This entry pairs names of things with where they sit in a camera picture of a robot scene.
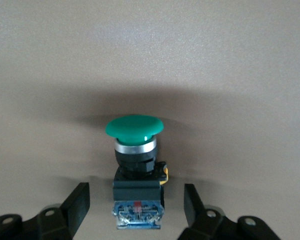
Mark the green mushroom push button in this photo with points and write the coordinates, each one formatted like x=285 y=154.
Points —
x=137 y=190

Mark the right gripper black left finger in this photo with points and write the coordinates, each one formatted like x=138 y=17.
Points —
x=72 y=212

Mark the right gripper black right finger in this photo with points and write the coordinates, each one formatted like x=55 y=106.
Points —
x=197 y=217

